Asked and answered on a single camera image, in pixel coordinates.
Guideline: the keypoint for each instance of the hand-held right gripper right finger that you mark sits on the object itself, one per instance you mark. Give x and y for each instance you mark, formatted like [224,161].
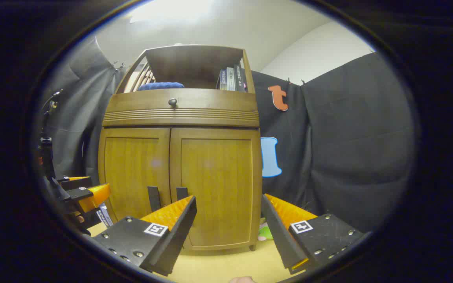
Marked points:
[277,236]

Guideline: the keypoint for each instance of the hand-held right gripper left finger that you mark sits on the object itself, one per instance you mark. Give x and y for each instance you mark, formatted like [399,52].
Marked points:
[179,232]

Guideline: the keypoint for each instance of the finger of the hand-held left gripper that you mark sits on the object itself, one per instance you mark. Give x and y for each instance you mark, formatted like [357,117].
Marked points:
[73,183]
[92,196]

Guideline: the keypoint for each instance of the wooden cabinet door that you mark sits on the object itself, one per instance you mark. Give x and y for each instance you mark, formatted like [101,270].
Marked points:
[132,169]
[218,177]

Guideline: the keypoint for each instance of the wooden double-door shoe cabinet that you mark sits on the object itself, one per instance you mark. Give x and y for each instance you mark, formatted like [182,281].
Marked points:
[195,65]

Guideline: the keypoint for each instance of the blue white book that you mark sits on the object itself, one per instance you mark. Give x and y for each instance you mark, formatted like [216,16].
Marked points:
[104,216]

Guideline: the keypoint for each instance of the black backdrop cloth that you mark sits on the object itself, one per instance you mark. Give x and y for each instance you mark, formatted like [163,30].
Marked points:
[352,137]

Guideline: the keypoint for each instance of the black drawer knob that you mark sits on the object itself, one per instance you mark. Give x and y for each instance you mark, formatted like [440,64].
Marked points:
[172,102]

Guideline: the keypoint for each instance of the blue towel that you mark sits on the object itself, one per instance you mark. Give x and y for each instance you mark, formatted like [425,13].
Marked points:
[159,86]

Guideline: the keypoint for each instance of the wooden drawer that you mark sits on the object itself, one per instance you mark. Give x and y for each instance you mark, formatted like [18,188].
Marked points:
[210,101]

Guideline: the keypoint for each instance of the dark blue book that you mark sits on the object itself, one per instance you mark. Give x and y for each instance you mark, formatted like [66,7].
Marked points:
[223,79]

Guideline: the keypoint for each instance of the light grey book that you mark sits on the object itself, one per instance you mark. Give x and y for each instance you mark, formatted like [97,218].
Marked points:
[230,78]

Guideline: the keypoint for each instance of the black book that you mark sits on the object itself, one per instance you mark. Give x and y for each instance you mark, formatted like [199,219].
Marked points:
[240,78]

